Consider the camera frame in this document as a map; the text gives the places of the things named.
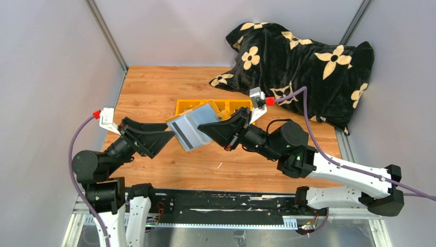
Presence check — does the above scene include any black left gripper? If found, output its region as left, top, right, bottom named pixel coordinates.
left=104, top=115, right=174, bottom=176

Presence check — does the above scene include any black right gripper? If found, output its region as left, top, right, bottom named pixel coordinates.
left=198, top=107, right=282, bottom=162

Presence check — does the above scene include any yellow leather card holder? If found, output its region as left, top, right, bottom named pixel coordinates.
left=166, top=99, right=230, bottom=152

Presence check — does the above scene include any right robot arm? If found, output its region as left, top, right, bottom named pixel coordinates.
left=198, top=108, right=405, bottom=217

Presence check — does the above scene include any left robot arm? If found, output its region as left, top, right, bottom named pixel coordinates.
left=68, top=117, right=175, bottom=246

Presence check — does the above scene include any yellow bin with black cards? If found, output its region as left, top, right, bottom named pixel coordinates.
left=212, top=99, right=229, bottom=112

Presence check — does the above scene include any yellow bin with beige cards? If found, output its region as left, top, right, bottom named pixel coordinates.
left=226, top=99, right=253, bottom=114

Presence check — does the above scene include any yellow bin with silver cards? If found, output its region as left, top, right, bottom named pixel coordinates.
left=175, top=99, right=203, bottom=115

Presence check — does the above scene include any black floral fleece blanket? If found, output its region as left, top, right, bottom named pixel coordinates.
left=209, top=22, right=374, bottom=134

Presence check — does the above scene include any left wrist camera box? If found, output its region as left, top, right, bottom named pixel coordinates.
left=99, top=108, right=120, bottom=135

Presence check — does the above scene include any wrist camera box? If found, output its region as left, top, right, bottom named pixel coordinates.
left=99, top=108, right=120, bottom=135
left=249, top=87, right=267, bottom=124

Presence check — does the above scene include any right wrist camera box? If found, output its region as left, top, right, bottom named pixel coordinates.
left=249, top=87, right=267, bottom=124

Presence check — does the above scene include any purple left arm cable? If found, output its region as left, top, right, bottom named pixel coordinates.
left=68, top=116, right=112, bottom=247

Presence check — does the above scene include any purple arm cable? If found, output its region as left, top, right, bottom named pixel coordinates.
left=265, top=86, right=436, bottom=236
left=68, top=116, right=112, bottom=247

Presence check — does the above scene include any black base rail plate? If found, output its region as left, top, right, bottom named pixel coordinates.
left=116, top=186, right=330, bottom=227

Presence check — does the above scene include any aluminium frame rail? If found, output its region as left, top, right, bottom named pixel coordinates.
left=84, top=0, right=129, bottom=74

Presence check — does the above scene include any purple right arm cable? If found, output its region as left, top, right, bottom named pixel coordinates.
left=265, top=86, right=436, bottom=236

